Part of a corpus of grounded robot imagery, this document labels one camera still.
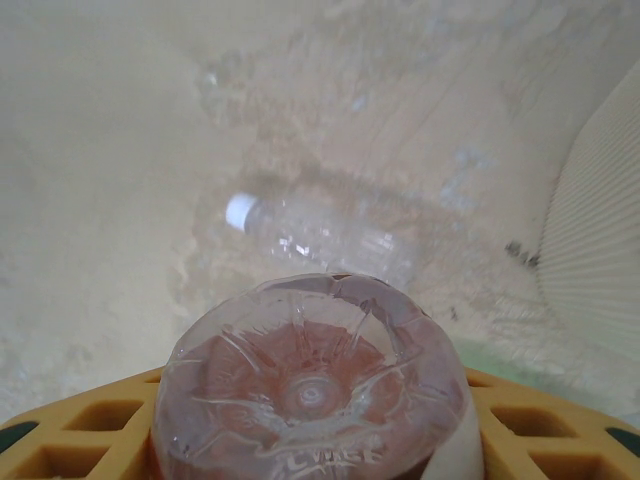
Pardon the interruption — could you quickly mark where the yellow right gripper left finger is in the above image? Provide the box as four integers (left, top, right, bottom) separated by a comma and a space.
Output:
0, 364, 166, 480

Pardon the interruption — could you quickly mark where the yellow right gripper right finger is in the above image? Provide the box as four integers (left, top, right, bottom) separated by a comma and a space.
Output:
464, 367, 640, 480

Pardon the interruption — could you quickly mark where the copper brown label bottle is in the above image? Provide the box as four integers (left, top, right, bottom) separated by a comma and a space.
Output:
149, 272, 486, 480

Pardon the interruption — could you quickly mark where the pink plastic basket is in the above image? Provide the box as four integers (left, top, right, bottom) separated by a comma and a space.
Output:
537, 64, 640, 346

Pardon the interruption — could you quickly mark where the crinkled clear bottle white cap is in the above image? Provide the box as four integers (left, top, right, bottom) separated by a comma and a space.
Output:
223, 191, 417, 289

